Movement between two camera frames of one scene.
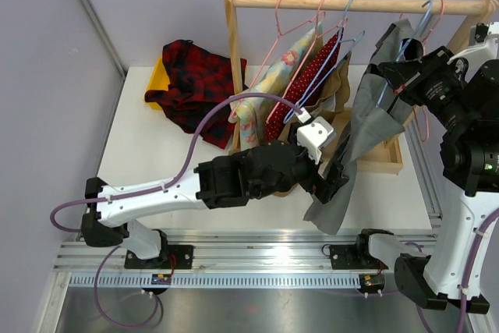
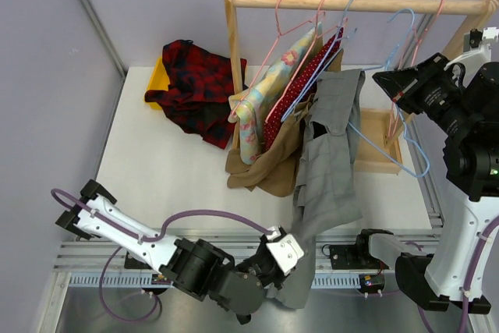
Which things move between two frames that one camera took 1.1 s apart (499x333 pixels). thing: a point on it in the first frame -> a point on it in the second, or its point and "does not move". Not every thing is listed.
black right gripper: (401, 74) does not move
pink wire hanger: (417, 109) -> (413, 58)
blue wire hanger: (407, 47) -> (404, 127)
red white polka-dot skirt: (313, 85) does not move
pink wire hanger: (313, 44) does not move
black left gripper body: (307, 175) -> (258, 265)
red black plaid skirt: (197, 79) does not move
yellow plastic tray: (158, 80) does not move
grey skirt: (370, 120) -> (326, 182)
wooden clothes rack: (383, 154) does not move
